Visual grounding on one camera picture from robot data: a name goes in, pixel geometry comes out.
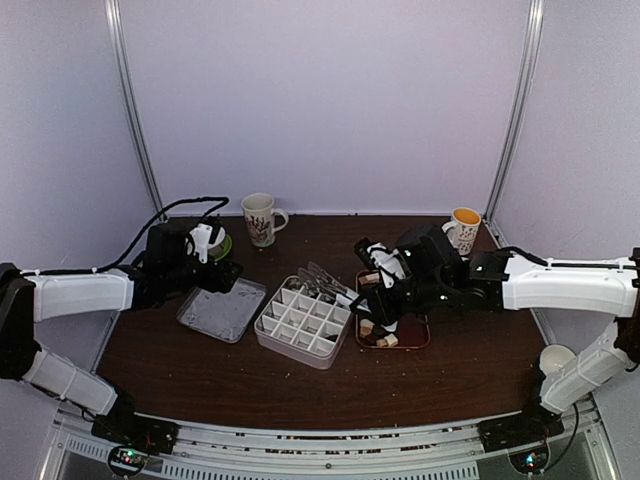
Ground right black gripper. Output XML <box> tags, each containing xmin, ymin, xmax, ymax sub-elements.
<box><xmin>350</xmin><ymin>273</ymin><xmax>452</xmax><ymax>326</ymax></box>

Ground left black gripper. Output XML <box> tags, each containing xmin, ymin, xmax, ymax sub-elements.
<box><xmin>163</xmin><ymin>255</ymin><xmax>244</xmax><ymax>293</ymax></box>

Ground lilac bunny tin lid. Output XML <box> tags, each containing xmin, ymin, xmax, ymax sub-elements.
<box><xmin>176</xmin><ymin>278</ymin><xmax>267</xmax><ymax>344</ymax></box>

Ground red chocolate tray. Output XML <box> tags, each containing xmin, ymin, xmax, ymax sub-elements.
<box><xmin>354</xmin><ymin>270</ymin><xmax>430</xmax><ymax>351</ymax></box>

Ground white metal tongs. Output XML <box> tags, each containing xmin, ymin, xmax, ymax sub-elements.
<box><xmin>297</xmin><ymin>260</ymin><xmax>401</xmax><ymax>334</ymax></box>

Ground lilac tin box with dividers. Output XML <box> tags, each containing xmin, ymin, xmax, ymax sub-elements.
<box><xmin>254</xmin><ymin>275</ymin><xmax>353</xmax><ymax>370</ymax></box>

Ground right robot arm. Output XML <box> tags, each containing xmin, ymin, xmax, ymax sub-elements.
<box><xmin>350</xmin><ymin>224</ymin><xmax>639</xmax><ymax>442</ymax></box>

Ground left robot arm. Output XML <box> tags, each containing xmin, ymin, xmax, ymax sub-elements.
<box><xmin>1</xmin><ymin>196</ymin><xmax>242</xmax><ymax>444</ymax></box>

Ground green saucer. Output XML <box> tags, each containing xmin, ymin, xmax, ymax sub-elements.
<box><xmin>208</xmin><ymin>234</ymin><xmax>233</xmax><ymax>261</ymax></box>

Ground white bowl on saucer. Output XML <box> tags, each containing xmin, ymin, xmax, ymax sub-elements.
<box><xmin>208</xmin><ymin>224</ymin><xmax>226</xmax><ymax>249</ymax></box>

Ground white mug yellow inside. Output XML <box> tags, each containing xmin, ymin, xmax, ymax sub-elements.
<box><xmin>442</xmin><ymin>207</ymin><xmax>482</xmax><ymax>256</ymax></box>

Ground tall floral mug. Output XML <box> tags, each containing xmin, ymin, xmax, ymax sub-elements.
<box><xmin>241</xmin><ymin>193</ymin><xmax>289</xmax><ymax>248</ymax></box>

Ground white bowl near right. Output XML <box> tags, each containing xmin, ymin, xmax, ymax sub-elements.
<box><xmin>538</xmin><ymin>344</ymin><xmax>576</xmax><ymax>376</ymax></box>

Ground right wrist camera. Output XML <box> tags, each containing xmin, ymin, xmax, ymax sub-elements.
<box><xmin>354</xmin><ymin>238</ymin><xmax>406</xmax><ymax>289</ymax></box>

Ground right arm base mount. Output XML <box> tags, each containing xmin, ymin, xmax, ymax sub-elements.
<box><xmin>477</xmin><ymin>414</ymin><xmax>564</xmax><ymax>476</ymax></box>

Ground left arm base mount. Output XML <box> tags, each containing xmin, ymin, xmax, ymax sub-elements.
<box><xmin>91</xmin><ymin>415</ymin><xmax>179</xmax><ymax>478</ymax></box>

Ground front aluminium rail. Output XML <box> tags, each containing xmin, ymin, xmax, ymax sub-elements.
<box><xmin>36</xmin><ymin>402</ymin><xmax>622</xmax><ymax>479</ymax></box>

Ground left aluminium frame post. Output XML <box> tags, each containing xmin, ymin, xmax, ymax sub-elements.
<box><xmin>104</xmin><ymin>0</ymin><xmax>164</xmax><ymax>213</ymax></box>

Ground aluminium frame post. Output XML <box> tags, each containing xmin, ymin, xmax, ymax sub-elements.
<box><xmin>484</xmin><ymin>0</ymin><xmax>546</xmax><ymax>225</ymax></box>
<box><xmin>104</xmin><ymin>0</ymin><xmax>164</xmax><ymax>213</ymax></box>

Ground right aluminium frame post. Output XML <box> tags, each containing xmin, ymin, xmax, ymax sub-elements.
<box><xmin>484</xmin><ymin>0</ymin><xmax>546</xmax><ymax>225</ymax></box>

